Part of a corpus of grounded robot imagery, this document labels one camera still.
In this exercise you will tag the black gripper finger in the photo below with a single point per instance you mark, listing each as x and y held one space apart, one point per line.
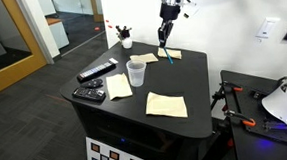
169 28
161 37

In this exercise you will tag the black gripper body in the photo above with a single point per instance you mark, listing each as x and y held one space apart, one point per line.
170 12

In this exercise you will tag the blue straw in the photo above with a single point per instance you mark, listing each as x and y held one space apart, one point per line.
168 56

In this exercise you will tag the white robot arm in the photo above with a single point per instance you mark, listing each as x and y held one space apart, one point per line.
285 101

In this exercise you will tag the clear plastic measuring cup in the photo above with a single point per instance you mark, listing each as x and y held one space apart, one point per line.
136 73

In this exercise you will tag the beige paper napkin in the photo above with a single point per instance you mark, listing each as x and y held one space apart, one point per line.
118 86
166 105
144 58
174 53

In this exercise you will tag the small white pot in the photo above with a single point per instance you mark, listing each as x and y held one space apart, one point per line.
127 43

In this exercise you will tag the brown wooden door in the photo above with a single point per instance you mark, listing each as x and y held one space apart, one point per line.
96 6

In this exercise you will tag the long remote with coloured buttons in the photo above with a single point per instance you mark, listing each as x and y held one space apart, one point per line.
94 71

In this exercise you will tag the small oval black remote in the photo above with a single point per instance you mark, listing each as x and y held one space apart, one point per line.
92 83

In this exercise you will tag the wide black remote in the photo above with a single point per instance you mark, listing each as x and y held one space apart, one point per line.
88 94

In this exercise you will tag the black table cabinet body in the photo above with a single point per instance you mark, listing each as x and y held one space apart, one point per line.
119 128

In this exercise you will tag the white cabinet with wood top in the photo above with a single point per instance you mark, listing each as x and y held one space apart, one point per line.
59 33

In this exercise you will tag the coloured checker calibration board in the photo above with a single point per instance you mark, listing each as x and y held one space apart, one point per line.
111 157

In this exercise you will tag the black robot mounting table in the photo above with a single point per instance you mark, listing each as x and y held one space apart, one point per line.
254 140

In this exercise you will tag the white wall switch plate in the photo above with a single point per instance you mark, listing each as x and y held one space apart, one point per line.
266 28

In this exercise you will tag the yellow wooden door frame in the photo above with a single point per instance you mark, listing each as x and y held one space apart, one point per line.
19 69

